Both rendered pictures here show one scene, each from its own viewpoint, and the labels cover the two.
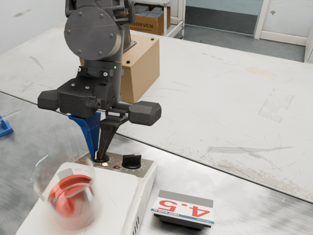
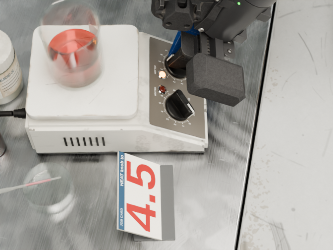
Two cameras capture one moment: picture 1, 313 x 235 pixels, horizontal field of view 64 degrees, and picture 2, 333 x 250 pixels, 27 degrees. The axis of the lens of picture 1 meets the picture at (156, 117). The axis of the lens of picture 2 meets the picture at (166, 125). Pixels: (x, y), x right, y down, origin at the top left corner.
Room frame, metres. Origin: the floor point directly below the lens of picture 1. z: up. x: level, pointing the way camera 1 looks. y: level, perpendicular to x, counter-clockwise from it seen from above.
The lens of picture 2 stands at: (0.14, -0.33, 1.62)
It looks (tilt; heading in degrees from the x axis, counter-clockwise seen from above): 61 degrees down; 74
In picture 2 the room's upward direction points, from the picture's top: straight up
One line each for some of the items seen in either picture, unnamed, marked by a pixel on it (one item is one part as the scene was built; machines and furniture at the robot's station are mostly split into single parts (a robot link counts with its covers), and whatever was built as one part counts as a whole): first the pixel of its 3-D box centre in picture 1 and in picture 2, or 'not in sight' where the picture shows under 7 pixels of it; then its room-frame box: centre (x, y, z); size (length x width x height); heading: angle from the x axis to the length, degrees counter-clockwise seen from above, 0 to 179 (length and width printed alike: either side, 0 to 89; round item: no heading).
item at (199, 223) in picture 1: (183, 205); (146, 195); (0.20, -0.04, 0.92); 0.09 x 0.06 x 0.04; 76
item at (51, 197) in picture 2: not in sight; (48, 188); (0.10, 0.00, 0.91); 0.06 x 0.06 x 0.02
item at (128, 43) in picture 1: (116, 34); not in sight; (0.57, 0.09, 1.03); 0.07 x 0.07 x 0.06; 59
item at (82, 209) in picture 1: (74, 193); (73, 50); (0.16, 0.10, 1.03); 0.07 x 0.06 x 0.08; 71
